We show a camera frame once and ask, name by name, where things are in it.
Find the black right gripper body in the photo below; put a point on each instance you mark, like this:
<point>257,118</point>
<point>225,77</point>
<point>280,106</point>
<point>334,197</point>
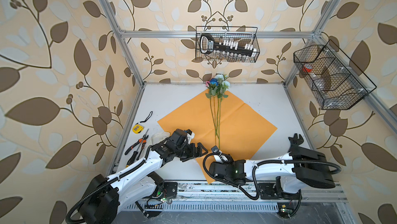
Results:
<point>229,163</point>

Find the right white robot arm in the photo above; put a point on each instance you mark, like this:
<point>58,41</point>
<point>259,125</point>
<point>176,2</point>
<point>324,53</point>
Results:
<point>293,171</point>

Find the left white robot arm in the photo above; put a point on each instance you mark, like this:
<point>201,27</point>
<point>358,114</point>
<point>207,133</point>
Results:
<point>105,197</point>

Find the clear bottle red cap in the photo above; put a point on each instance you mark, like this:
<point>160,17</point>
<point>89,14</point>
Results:
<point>320,82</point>

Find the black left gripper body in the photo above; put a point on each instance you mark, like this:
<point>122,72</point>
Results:
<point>183,151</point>

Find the right black wire basket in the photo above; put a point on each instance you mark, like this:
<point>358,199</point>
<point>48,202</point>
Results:
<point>349,82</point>

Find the dark pink fake rose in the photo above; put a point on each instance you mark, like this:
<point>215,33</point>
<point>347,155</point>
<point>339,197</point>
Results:
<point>211,96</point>

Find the orange wrapping paper sheet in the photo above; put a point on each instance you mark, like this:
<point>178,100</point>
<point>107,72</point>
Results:
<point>242,131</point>

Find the white ribbon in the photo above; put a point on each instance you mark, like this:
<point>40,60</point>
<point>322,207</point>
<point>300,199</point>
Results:
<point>156,138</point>

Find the black wire basket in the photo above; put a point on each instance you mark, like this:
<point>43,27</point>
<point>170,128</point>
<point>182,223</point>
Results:
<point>349,82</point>
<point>226,30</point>

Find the red handled pliers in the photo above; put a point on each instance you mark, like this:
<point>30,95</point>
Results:
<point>140,141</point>

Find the back black wire basket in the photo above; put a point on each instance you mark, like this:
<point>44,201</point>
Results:
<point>226,30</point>

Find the pale blue fake flower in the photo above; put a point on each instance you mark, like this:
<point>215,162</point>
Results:
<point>223,87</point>

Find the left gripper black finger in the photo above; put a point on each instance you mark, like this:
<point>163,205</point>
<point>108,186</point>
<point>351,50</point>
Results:
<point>188,156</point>
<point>200,149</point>

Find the black adjustable wrench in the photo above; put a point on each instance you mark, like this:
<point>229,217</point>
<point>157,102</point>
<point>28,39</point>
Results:
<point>296,140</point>

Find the yellow tape measure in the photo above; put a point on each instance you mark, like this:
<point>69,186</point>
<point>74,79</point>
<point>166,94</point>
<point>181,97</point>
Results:
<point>139,126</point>

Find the black socket wrench set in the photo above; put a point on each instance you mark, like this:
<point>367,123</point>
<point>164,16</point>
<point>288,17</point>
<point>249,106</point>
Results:
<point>230,45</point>

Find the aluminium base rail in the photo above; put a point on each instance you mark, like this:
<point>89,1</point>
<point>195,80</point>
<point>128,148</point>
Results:
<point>198,196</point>

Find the dark blue fake rose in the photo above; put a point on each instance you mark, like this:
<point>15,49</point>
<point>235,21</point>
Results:
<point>217,100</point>

